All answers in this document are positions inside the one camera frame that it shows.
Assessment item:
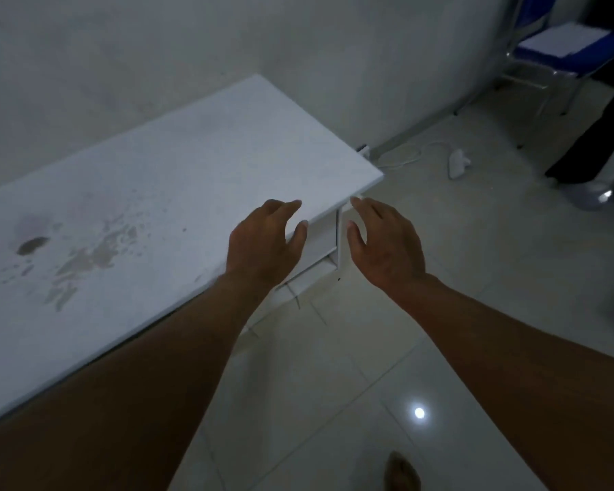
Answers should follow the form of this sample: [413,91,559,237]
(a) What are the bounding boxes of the person's right hand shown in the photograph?
[347,196,428,302]

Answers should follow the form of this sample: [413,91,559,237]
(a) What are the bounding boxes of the person's right forearm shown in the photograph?
[391,275,614,491]

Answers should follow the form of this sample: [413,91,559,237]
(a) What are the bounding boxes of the person's left forearm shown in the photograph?
[0,273,287,491]

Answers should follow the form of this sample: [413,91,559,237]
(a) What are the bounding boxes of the blue chair with metal frame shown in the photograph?
[454,0,614,149]

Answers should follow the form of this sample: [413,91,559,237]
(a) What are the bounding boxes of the person's left hand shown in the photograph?
[225,199,309,290]

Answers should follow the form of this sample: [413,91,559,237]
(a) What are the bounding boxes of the white shiny base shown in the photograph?
[563,142,614,211]

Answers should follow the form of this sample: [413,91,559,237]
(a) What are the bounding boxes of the person's bare foot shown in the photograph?
[384,451,422,491]

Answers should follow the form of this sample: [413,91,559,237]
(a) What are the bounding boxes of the white power strip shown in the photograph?
[448,149,472,180]

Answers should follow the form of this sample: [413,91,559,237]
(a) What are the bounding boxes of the white paper sheets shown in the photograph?
[519,23,613,60]

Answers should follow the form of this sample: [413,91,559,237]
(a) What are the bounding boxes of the white table leg frame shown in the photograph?
[274,205,345,308]

